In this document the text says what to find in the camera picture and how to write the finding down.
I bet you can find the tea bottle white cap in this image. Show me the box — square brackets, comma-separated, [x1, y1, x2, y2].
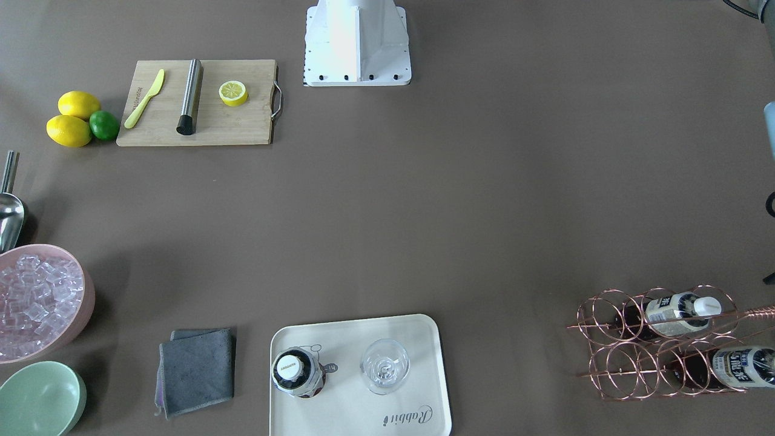
[269, 345, 326, 399]

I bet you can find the copper wire bottle basket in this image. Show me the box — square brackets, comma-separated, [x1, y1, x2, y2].
[573, 285, 773, 401]

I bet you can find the tea bottle in basket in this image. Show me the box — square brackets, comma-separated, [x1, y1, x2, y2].
[613, 291, 722, 342]

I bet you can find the tea bottle lying low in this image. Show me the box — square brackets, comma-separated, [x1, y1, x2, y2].
[667, 346, 774, 390]

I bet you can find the clear wine glass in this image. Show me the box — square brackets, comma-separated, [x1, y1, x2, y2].
[360, 339, 411, 395]

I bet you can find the wooden cutting board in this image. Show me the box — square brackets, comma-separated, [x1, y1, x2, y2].
[116, 59, 277, 147]

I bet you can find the white serving tray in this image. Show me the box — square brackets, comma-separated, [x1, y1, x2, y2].
[269, 314, 453, 435]

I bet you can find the half lemon slice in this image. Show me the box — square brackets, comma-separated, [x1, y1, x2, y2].
[218, 80, 248, 107]

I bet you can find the steel muddler rod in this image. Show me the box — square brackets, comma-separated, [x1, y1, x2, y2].
[176, 59, 204, 136]

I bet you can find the grey cloth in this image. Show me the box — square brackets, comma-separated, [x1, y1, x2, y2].
[155, 328, 236, 420]

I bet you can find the yellow plastic knife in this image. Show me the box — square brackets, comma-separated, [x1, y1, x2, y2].
[124, 69, 165, 129]

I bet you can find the green lime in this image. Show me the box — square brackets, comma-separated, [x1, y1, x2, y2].
[88, 110, 121, 141]

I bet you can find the yellow lemon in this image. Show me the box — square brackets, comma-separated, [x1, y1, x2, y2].
[46, 115, 92, 147]
[58, 90, 102, 121]

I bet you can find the pink bowl of ice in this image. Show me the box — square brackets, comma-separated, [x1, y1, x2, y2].
[1, 245, 95, 365]

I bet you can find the steel ice scoop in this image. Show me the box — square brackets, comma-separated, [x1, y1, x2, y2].
[1, 151, 27, 253]

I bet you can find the green bowl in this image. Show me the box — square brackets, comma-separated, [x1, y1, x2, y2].
[1, 361, 87, 435]

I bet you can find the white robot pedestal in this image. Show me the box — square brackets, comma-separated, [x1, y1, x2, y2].
[303, 1, 412, 87]

